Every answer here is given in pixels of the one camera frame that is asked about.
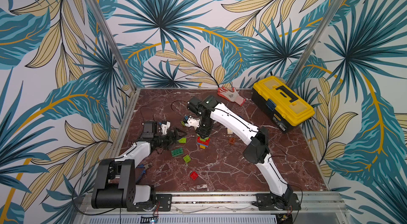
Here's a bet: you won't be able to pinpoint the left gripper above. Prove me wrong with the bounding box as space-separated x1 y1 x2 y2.
154 127 187 152

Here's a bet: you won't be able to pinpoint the light green square brick front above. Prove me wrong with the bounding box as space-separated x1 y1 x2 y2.
183 155 191 164

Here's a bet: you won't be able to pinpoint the small red brick front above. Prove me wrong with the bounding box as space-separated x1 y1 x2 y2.
189 171 199 181

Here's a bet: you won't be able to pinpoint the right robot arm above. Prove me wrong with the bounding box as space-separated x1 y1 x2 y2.
187 96 295 210

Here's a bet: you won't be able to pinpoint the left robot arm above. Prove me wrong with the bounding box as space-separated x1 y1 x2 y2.
91 128 186 211

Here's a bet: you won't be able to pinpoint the dark green long brick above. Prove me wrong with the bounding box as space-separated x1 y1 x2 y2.
171 148 184 157

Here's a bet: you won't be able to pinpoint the red white work glove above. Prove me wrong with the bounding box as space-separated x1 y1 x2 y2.
217 87 247 106

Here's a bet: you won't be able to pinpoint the yellow black toolbox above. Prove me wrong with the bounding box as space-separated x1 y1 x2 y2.
252 76 315 133

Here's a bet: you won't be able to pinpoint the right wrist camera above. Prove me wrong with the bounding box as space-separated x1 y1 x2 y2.
182 116 200 129

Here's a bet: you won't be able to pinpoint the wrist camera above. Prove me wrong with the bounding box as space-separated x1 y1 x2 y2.
141 121 171 139
182 116 200 129

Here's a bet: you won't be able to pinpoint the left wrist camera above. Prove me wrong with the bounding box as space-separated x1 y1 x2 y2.
141 121 171 139

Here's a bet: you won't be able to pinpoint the blue handled pliers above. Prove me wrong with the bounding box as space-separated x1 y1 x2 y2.
135 164 151 184

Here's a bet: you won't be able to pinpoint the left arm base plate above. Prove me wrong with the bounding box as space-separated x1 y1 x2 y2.
139 194 172 212

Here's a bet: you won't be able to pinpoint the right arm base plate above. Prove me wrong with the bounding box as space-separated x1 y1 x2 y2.
252 193 301 211

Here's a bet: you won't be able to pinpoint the aluminium front rail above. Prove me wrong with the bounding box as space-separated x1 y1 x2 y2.
73 191 352 224

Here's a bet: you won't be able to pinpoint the left aluminium post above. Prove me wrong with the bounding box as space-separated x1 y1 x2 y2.
86 0 137 92

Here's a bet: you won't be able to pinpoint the aluminium post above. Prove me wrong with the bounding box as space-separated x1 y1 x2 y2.
286 0 344 88
86 0 137 92

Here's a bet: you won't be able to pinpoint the right aluminium post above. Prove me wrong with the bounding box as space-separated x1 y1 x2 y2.
286 0 344 88

